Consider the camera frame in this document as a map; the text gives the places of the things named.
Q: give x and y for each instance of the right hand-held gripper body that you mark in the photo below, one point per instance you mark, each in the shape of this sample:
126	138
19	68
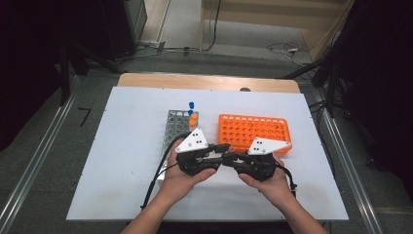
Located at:
266	146

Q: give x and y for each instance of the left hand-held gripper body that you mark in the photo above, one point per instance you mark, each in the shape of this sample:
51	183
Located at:
195	143

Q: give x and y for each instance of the tall orange-capped test tube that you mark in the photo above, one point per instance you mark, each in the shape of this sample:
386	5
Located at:
192	123

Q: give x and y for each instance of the silver metal tube rack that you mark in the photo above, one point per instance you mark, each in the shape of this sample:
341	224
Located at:
175	126

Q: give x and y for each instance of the orange plastic tube rack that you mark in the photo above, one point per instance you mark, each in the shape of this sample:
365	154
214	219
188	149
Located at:
246	130

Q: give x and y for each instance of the person's right hand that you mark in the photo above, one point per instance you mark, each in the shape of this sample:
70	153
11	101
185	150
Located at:
274	188

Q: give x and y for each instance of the person's left hand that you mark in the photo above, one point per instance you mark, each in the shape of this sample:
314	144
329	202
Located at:
178	183

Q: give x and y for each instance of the dark table grommet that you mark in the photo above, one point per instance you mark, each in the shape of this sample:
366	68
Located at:
245	89

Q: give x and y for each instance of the wooden table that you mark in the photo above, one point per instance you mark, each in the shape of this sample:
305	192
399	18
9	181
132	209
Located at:
195	81

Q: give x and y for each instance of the person's dark clothing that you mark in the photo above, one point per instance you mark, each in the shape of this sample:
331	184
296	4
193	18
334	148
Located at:
227	228

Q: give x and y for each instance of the white table board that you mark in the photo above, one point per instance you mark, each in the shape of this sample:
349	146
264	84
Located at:
130	113

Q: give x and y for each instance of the black metal stand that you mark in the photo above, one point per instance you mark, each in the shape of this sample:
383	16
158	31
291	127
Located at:
65	74
331	87

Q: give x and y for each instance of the beige wooden partition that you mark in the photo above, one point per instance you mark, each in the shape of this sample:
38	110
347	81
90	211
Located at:
259	16

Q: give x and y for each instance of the black curtain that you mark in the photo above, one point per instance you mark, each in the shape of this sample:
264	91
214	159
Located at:
32	48
383	81

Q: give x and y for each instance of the dark cabinet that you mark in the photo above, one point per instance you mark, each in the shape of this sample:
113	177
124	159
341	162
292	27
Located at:
126	22

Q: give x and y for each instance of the metal floor rail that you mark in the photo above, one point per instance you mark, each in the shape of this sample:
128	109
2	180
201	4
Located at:
42	152
350	182

